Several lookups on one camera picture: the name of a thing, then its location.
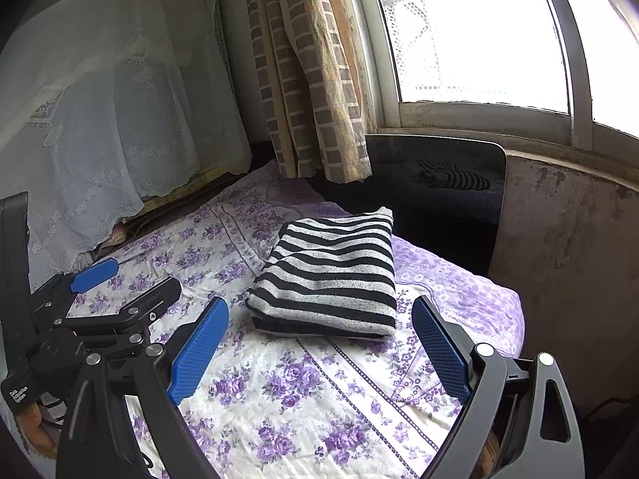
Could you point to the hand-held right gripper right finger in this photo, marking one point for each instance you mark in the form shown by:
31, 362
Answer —
439, 349

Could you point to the purple floral bed sheet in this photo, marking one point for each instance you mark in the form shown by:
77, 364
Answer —
299, 399

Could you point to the person's left hand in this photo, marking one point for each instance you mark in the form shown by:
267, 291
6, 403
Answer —
37, 421

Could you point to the brick pattern curtain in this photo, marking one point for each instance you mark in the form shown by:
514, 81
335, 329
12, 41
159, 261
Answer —
309, 85

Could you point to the dark wooden bed frame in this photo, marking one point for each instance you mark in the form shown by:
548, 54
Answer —
189, 197

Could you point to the white lace cover cloth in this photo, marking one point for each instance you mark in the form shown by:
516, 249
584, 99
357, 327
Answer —
125, 134

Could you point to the large bright window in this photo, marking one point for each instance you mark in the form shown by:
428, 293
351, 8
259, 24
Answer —
474, 35

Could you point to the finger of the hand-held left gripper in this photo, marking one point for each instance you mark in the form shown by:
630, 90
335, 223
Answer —
92, 274
145, 304

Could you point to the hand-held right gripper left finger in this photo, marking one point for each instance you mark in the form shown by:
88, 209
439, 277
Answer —
197, 349

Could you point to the pile of folded bedding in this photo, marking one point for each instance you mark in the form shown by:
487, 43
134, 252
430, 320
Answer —
112, 239

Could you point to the black grey striped sweater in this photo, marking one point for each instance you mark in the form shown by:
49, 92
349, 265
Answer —
329, 274

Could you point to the glossy black board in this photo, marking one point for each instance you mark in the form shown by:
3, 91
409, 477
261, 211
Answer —
449, 209

